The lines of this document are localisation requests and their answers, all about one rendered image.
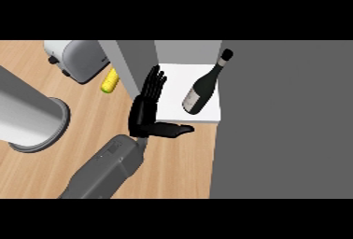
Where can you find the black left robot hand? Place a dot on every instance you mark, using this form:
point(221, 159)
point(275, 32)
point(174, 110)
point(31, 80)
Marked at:
point(146, 107)

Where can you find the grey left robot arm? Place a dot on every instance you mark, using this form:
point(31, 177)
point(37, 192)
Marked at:
point(106, 171)

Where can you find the grey open cabinet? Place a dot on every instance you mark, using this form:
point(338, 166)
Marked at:
point(179, 84)

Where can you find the dark wine bottle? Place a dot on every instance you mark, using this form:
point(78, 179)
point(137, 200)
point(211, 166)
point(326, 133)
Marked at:
point(202, 87)

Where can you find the large dark grey cabinet door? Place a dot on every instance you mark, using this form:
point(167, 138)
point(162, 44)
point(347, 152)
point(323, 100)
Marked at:
point(282, 121)

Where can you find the yellow corn cob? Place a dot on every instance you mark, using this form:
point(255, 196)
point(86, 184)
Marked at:
point(109, 81)

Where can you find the silver toaster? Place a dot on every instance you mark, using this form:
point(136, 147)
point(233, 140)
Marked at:
point(78, 59)

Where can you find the grey cylindrical appliance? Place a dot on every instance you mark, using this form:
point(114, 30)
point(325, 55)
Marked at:
point(27, 116)

